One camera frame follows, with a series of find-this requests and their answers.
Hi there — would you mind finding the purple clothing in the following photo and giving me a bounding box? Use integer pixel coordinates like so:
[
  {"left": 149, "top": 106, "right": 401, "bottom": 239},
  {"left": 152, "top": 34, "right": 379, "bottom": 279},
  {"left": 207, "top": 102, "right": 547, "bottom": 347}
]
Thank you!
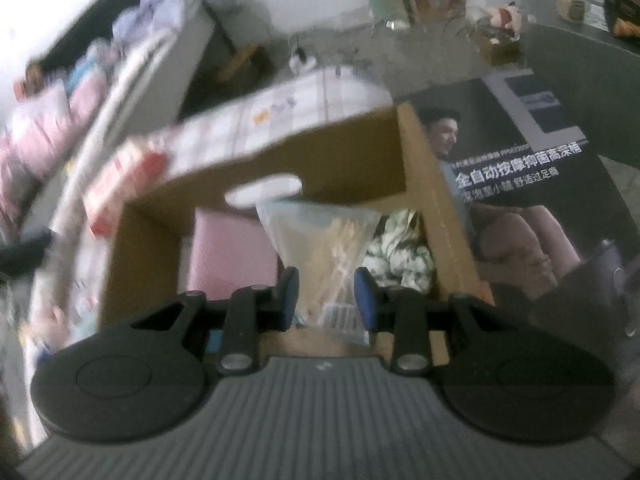
[{"left": 112, "top": 0, "right": 187, "bottom": 44}]

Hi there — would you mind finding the large cardboard box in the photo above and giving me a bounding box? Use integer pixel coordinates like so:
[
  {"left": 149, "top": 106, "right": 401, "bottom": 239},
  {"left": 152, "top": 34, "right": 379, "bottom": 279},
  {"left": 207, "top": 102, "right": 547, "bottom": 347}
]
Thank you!
[{"left": 97, "top": 102, "right": 496, "bottom": 367}]

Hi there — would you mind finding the small red white plush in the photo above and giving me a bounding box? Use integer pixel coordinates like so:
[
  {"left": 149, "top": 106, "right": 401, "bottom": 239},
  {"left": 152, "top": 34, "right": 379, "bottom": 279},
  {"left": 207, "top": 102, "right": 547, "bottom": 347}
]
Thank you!
[{"left": 482, "top": 3, "right": 531, "bottom": 37}]

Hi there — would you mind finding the pink fabric item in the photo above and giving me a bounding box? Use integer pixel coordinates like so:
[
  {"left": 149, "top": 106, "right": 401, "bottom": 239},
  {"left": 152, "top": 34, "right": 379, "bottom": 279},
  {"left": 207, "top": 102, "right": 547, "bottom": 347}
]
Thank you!
[{"left": 187, "top": 209, "right": 281, "bottom": 294}]

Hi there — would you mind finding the clear jar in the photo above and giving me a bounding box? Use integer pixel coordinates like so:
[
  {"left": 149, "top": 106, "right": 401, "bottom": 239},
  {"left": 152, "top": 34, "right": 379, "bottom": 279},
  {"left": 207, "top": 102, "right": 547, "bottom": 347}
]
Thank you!
[{"left": 552, "top": 0, "right": 589, "bottom": 24}]

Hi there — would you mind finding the grey side table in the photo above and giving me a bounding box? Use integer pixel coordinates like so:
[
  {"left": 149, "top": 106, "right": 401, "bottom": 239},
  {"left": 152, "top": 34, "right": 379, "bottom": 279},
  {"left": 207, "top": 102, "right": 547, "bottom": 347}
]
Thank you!
[{"left": 520, "top": 20, "right": 640, "bottom": 172}]

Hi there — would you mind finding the cardboard box under plush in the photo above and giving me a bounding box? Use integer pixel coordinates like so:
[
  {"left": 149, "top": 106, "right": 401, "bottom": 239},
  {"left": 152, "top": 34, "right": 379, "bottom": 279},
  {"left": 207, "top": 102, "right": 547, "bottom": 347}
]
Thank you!
[{"left": 472, "top": 30, "right": 524, "bottom": 67}]

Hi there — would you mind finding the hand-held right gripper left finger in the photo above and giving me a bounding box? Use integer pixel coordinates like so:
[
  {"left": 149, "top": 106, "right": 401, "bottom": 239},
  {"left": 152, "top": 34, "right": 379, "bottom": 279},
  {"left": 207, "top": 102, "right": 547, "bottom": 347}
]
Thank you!
[{"left": 130, "top": 266, "right": 301, "bottom": 377}]

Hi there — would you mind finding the clear bag of cotton swabs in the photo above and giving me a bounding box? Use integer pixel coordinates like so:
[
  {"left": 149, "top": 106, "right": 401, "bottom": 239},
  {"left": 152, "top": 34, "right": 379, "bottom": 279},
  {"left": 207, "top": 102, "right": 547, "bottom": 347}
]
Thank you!
[{"left": 255, "top": 199, "right": 384, "bottom": 349}]

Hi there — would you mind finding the pink wet wipes pack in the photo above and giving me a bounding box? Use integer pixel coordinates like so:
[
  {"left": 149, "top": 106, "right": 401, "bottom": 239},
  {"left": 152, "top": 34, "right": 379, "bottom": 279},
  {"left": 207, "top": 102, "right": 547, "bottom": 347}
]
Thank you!
[{"left": 82, "top": 137, "right": 172, "bottom": 239}]

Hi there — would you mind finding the pale green container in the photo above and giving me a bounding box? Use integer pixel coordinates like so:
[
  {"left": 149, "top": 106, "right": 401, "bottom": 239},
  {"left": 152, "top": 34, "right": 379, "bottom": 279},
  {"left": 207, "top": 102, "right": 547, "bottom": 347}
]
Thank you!
[{"left": 365, "top": 0, "right": 417, "bottom": 29}]

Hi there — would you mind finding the dark snack bag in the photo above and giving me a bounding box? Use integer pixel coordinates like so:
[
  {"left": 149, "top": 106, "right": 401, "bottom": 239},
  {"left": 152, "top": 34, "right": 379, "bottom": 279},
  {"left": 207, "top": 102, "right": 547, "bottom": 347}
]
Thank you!
[{"left": 602, "top": 0, "right": 640, "bottom": 42}]

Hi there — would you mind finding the black printed carton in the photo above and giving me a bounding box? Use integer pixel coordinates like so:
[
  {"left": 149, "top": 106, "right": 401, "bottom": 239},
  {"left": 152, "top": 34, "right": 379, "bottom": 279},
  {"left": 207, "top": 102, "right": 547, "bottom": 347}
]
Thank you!
[{"left": 400, "top": 67, "right": 632, "bottom": 292}]

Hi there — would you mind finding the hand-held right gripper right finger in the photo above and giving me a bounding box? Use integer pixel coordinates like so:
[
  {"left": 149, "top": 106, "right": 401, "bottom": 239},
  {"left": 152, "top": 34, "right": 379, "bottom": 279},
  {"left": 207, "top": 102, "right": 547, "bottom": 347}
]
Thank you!
[{"left": 354, "top": 267, "right": 522, "bottom": 377}]

